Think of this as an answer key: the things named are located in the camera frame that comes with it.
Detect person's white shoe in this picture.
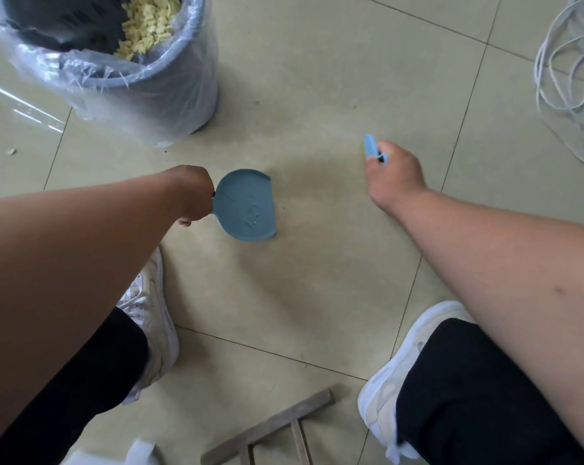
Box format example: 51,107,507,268
116,247,180,405
357,300,476,463

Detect person's black trouser leg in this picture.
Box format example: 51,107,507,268
396,318,584,465
0,307,150,465

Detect small blue brush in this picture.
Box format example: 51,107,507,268
364,134,388,164

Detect person's right black trouser leg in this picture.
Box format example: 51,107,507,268
396,318,584,465

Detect grey wooden frame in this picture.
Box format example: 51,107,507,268
200,388,336,465

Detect clear plastic bin liner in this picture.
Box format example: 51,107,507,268
0,0,220,149

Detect grey trash bin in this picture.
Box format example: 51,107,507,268
1,0,220,149

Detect person's right hand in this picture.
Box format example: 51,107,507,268
365,140,428,214

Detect white coiled cable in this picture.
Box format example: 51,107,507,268
533,0,584,173

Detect person's left forearm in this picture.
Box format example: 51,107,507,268
0,170,177,453

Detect person's left black trouser leg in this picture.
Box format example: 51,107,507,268
0,307,150,465

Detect person's left white shoe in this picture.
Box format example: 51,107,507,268
116,247,180,405

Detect pile of yellow chips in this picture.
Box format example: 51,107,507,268
114,0,183,61

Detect person's left hand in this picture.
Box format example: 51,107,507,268
166,164,216,228

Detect person's right forearm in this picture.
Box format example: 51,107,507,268
393,187,584,457

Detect person's right white shoe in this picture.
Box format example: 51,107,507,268
357,300,476,463

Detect blue plastic dustpan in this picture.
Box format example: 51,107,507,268
212,169,277,243

